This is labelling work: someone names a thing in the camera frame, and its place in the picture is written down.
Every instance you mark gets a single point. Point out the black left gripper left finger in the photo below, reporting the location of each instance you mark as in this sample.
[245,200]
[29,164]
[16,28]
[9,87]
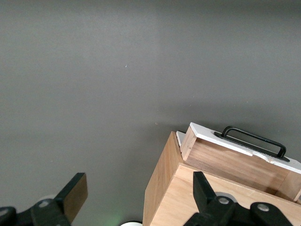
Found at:
[47,214]

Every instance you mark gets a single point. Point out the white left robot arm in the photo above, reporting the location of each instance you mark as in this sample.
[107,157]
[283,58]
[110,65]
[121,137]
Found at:
[130,223]

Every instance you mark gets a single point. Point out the wooden drawer cabinet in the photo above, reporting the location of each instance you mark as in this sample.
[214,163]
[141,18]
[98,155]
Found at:
[164,188]

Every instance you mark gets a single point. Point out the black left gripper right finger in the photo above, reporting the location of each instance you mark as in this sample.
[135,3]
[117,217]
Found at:
[218,212]

